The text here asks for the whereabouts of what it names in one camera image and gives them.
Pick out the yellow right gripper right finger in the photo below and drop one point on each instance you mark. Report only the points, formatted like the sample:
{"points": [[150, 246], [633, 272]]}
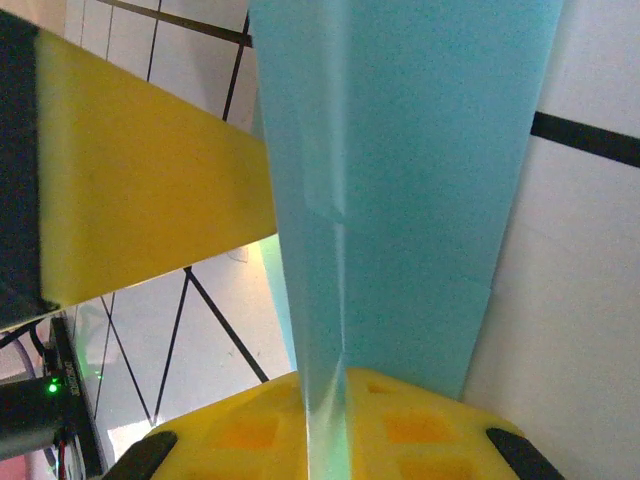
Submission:
{"points": [[430, 430]]}

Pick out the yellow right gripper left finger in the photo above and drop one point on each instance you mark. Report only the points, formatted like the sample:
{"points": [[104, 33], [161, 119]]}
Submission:
{"points": [[240, 435]]}

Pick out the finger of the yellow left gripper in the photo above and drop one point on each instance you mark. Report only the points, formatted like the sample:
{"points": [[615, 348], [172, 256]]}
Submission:
{"points": [[150, 190]]}

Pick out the light blue paper sheet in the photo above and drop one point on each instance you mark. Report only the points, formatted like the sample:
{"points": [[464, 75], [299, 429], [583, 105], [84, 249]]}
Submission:
{"points": [[400, 150]]}

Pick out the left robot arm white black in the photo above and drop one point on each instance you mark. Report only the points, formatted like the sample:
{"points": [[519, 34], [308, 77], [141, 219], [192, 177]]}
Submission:
{"points": [[30, 410]]}

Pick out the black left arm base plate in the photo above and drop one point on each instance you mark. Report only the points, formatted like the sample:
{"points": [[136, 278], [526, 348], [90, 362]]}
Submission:
{"points": [[75, 380]]}

